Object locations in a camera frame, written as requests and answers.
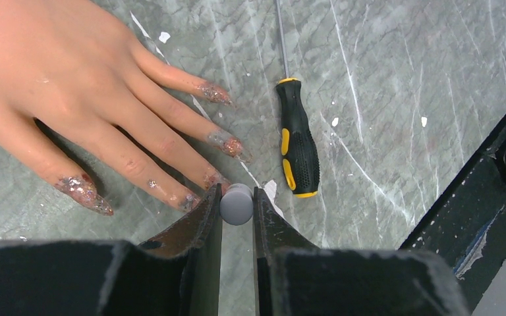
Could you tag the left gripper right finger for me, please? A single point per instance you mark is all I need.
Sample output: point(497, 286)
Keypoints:
point(295, 277)

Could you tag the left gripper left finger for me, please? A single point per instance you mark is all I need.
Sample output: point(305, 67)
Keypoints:
point(173, 273)

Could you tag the white nail polish cap brush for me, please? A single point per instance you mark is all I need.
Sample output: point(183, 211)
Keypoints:
point(236, 205)

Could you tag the near black yellow screwdriver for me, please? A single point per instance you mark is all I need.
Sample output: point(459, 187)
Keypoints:
point(300, 160)

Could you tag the mannequin practice hand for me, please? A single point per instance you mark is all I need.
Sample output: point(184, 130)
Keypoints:
point(79, 70)

